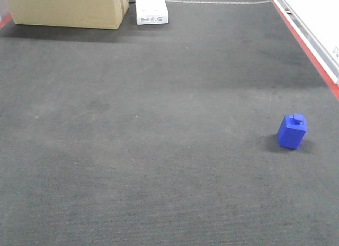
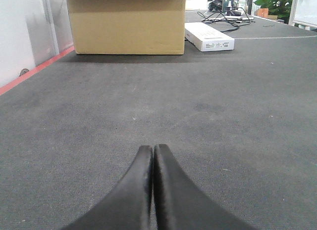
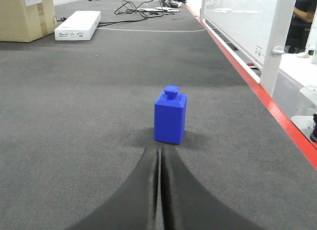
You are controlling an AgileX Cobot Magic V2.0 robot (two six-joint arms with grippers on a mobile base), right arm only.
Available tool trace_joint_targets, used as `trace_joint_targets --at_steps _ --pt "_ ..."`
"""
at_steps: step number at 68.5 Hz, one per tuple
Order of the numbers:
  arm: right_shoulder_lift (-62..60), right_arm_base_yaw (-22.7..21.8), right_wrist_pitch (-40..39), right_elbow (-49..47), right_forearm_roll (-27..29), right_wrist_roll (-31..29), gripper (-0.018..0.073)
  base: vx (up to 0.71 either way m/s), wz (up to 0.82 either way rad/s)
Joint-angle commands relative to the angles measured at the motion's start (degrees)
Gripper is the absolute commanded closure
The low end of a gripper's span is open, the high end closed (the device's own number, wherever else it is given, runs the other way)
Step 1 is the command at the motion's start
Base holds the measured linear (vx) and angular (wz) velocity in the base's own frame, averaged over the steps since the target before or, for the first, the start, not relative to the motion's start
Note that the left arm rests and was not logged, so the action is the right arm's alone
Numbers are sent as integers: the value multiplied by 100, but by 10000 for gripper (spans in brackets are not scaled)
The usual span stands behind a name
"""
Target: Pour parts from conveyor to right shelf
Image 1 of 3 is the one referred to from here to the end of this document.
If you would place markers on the blue plastic block part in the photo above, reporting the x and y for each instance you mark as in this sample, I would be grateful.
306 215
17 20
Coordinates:
292 131

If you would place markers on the large cardboard box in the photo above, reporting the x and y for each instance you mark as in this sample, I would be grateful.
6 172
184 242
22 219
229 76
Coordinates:
93 14

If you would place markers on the white labelled carton box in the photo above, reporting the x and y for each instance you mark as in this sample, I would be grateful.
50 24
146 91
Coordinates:
151 12

